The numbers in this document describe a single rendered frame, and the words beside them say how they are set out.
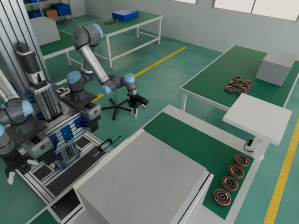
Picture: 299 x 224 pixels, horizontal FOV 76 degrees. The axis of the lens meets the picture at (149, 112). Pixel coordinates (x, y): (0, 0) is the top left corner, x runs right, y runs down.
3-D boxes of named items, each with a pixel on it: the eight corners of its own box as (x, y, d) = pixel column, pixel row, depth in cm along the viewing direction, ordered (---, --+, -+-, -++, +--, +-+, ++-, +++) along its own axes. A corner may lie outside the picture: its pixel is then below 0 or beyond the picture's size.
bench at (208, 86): (173, 130, 287) (179, 87, 239) (223, 80, 397) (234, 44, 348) (248, 171, 235) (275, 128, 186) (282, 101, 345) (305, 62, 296)
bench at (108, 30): (85, 58, 468) (78, 26, 420) (137, 37, 581) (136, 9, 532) (110, 70, 426) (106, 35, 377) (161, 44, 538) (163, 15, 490)
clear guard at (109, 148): (90, 158, 127) (88, 152, 123) (117, 137, 142) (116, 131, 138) (125, 188, 112) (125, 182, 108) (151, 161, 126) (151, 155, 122)
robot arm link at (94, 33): (75, 78, 173) (77, 23, 131) (88, 72, 182) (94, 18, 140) (85, 87, 171) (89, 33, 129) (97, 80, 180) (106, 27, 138)
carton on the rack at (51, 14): (42, 16, 638) (39, 9, 625) (52, 14, 659) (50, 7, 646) (48, 18, 619) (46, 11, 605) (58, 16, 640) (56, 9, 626)
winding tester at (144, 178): (82, 207, 93) (71, 186, 79) (142, 151, 118) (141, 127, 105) (144, 274, 74) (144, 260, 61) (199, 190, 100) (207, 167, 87)
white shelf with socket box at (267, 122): (208, 158, 160) (223, 116, 130) (226, 132, 182) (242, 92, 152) (252, 182, 143) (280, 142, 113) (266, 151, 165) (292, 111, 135)
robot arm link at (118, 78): (107, 78, 144) (117, 80, 138) (117, 72, 151) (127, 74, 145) (110, 88, 149) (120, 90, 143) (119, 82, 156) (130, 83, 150)
